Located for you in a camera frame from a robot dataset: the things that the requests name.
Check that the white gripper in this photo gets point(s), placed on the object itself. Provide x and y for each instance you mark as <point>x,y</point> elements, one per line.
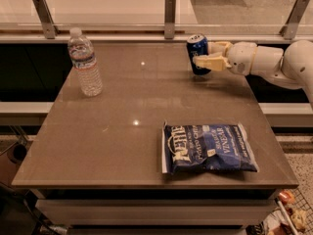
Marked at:
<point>242,58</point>

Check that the glass railing panel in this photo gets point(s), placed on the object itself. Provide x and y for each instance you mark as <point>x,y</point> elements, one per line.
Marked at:
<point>214,16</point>

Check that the metal railing bracket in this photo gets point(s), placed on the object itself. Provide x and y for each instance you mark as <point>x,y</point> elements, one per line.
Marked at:
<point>169,18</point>
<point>289,29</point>
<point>50,31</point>

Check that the right metal railing bracket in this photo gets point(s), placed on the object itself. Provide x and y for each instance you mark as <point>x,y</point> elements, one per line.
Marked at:
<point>289,29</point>

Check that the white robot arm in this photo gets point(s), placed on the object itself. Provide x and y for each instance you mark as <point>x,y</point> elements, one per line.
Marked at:
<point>291,68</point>

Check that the clear plastic water bottle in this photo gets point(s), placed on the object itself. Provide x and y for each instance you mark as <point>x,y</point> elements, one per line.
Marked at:
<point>84,61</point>

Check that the wire basket with snacks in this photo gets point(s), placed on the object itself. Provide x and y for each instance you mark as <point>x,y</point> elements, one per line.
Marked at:
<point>292,216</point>

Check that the blue pepsi can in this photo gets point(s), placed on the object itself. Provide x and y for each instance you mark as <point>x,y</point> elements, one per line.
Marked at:
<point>196,46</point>

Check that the blue kettle chips bag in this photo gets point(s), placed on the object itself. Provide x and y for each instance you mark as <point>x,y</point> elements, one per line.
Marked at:
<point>206,147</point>

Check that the middle metal railing bracket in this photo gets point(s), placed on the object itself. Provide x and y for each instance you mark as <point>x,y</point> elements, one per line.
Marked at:
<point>169,18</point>

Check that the left metal railing bracket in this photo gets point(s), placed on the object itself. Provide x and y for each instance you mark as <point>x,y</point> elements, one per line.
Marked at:
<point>50,31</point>

